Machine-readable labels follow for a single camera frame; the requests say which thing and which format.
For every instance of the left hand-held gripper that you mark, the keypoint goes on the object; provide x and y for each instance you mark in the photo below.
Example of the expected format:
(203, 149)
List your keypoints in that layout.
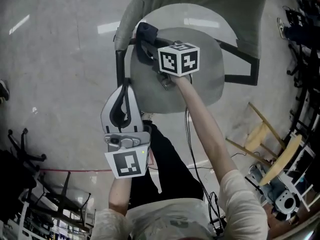
(127, 162)

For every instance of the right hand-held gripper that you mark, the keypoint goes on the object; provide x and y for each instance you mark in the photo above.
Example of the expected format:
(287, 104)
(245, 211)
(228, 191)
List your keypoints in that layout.
(175, 61)

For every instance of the dark wiping cloth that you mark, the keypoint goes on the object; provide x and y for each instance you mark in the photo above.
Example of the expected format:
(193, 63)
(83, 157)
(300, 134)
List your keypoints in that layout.
(147, 31)

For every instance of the grey padded chair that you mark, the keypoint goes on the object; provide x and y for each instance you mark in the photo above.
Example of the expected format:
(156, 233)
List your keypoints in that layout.
(207, 79)

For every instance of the person's right forearm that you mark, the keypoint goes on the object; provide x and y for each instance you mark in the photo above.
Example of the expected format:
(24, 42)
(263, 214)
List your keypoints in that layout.
(207, 124)

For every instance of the person's left forearm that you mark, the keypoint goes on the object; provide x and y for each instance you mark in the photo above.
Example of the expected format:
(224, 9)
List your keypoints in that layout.
(120, 196)

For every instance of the black office chair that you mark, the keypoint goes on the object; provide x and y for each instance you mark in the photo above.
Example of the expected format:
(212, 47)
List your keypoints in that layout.
(22, 159)

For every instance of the person's left shoe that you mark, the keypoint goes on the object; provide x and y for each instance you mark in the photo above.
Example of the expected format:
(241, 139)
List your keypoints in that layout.
(147, 116)

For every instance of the person's black trousers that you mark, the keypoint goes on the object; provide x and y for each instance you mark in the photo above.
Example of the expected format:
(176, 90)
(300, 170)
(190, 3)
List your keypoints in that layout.
(172, 174)

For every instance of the person's white shirt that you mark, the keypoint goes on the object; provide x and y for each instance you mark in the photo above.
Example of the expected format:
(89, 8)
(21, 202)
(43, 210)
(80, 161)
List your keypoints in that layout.
(175, 221)

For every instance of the round wooden table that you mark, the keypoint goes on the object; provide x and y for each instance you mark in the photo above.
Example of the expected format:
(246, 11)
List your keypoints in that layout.
(280, 159)

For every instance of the white round headset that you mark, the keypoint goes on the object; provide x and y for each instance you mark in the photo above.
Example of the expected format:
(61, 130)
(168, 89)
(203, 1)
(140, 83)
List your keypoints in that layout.
(286, 205)

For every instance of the black metal desk frame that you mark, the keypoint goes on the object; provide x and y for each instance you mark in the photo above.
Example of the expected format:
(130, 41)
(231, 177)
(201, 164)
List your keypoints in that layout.
(62, 196)

